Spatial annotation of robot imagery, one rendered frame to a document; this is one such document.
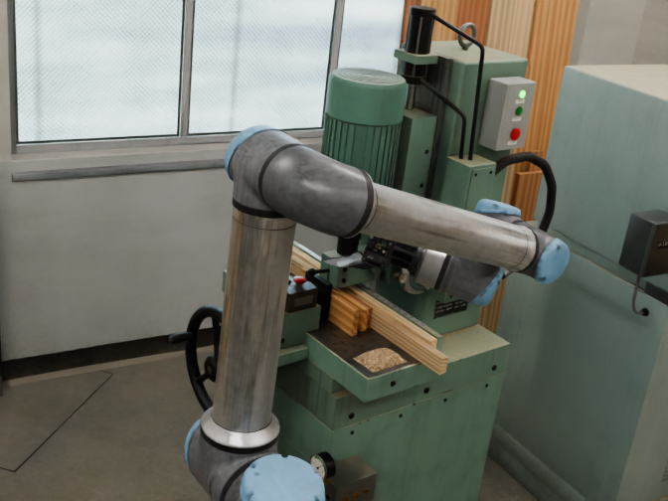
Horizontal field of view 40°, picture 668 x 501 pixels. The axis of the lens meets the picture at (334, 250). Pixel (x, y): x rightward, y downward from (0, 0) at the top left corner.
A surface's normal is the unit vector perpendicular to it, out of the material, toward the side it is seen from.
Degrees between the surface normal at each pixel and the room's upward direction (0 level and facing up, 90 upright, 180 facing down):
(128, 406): 0
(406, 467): 90
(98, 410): 0
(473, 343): 0
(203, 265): 90
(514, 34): 87
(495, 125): 90
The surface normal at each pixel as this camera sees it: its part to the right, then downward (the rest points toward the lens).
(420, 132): 0.60, 0.37
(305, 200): -0.22, 0.33
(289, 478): 0.15, -0.87
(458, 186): -0.79, 0.15
